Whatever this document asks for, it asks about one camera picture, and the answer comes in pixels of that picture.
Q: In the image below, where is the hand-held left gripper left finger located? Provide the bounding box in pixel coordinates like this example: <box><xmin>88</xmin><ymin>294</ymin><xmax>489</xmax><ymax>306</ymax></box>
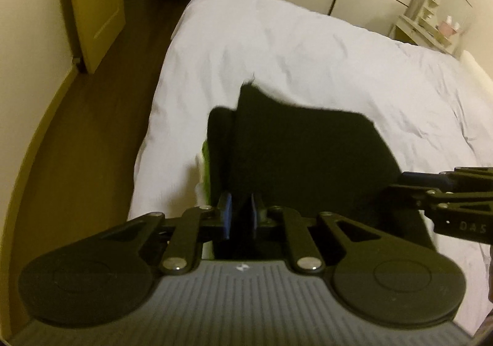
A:
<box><xmin>98</xmin><ymin>192</ymin><xmax>234</xmax><ymax>275</ymax></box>

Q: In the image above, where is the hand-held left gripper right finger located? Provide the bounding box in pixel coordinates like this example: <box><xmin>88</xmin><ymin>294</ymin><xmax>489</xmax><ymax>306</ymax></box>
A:
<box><xmin>246</xmin><ymin>192</ymin><xmax>399</xmax><ymax>275</ymax></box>

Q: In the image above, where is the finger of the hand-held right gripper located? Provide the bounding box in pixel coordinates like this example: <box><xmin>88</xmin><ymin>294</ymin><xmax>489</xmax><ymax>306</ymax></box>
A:
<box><xmin>385</xmin><ymin>185</ymin><xmax>493</xmax><ymax>211</ymax></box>
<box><xmin>401</xmin><ymin>166</ymin><xmax>493</xmax><ymax>193</ymax></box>

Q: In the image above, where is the black garment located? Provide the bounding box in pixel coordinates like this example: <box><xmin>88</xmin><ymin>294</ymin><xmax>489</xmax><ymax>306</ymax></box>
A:
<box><xmin>206</xmin><ymin>78</ymin><xmax>438</xmax><ymax>260</ymax></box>

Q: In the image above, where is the white pillow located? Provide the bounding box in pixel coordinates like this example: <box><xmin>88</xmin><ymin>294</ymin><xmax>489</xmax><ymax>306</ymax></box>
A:
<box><xmin>460</xmin><ymin>50</ymin><xmax>493</xmax><ymax>85</ymax></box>

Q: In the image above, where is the cream dressing table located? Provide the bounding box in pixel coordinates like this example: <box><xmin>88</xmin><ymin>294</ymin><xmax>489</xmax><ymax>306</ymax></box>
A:
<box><xmin>393</xmin><ymin>14</ymin><xmax>459</xmax><ymax>56</ymax></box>

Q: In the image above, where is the white duvet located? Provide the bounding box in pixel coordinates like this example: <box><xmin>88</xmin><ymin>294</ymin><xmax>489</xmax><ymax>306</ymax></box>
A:
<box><xmin>127</xmin><ymin>0</ymin><xmax>493</xmax><ymax>331</ymax></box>

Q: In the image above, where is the oval mirror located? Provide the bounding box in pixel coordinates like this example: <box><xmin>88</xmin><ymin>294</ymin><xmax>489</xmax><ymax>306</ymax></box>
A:
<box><xmin>435</xmin><ymin>0</ymin><xmax>476</xmax><ymax>58</ymax></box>

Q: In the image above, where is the yellow wooden door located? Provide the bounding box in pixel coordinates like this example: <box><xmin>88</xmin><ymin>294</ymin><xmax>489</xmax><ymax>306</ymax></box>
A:
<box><xmin>67</xmin><ymin>0</ymin><xmax>126</xmax><ymax>75</ymax></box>

